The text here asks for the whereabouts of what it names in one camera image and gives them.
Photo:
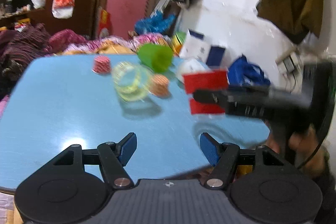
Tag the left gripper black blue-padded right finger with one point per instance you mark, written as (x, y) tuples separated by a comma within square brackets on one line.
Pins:
[(223, 157)]

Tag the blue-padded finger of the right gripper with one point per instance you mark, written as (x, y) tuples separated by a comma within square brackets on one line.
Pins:
[(218, 97)]

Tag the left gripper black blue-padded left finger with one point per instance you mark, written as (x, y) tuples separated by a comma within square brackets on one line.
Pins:
[(113, 158)]

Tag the red plastic cup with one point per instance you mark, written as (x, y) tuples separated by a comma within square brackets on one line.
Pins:
[(199, 85)]

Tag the white floral paper cup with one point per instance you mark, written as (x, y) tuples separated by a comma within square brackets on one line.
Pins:
[(190, 66)]

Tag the green plastic cup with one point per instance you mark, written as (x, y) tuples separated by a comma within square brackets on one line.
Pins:
[(156, 57)]

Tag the clear yellow-striped cup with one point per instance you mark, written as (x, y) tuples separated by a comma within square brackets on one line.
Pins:
[(131, 81)]

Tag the blue shopping bag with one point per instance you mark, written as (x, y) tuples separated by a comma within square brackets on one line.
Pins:
[(243, 73)]

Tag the white and navy paper bag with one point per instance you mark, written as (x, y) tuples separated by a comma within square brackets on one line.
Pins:
[(200, 47)]

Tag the orange patterned cupcake liner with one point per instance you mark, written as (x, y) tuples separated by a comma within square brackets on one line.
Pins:
[(159, 85)]

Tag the red patterned cupcake liner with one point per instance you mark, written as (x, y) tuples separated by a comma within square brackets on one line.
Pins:
[(101, 65)]

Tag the blue plastic bag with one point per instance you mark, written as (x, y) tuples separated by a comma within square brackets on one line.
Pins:
[(156, 24)]

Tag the pink foam mat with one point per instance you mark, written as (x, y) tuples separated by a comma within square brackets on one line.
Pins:
[(124, 14)]

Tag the maroon striped blanket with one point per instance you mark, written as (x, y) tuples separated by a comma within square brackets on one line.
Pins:
[(20, 48)]

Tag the orange white plastic bag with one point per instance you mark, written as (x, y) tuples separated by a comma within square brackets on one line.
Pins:
[(63, 9)]

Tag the white wall power strip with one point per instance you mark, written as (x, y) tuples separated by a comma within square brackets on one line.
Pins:
[(289, 66)]

